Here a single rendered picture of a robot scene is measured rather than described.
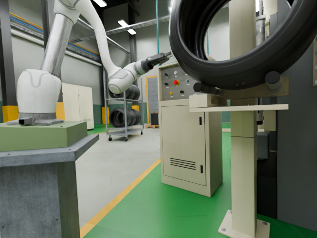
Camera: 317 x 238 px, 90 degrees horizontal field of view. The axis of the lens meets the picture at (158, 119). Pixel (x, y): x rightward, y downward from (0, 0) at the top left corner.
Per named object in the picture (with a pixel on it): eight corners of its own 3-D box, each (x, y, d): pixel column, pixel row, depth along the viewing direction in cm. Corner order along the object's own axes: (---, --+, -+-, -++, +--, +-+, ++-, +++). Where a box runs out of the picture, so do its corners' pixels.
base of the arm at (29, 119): (-3, 125, 68) (-4, 113, 68) (29, 121, 90) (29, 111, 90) (44, 126, 71) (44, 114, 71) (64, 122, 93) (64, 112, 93)
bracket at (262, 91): (212, 100, 106) (211, 86, 106) (288, 95, 82) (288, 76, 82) (210, 100, 104) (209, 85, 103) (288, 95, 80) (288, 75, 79)
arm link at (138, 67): (143, 63, 110) (149, 60, 106) (145, 76, 110) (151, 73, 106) (133, 60, 103) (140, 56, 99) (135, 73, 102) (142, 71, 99)
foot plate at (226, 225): (228, 210, 123) (228, 208, 123) (270, 224, 107) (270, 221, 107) (217, 232, 102) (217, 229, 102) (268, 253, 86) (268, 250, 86)
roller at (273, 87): (267, 89, 85) (271, 81, 84) (277, 92, 83) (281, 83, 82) (262, 81, 58) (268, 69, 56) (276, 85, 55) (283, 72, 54)
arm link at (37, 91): (13, 113, 71) (12, 63, 70) (22, 111, 87) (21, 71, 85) (56, 113, 79) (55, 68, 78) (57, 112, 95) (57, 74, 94)
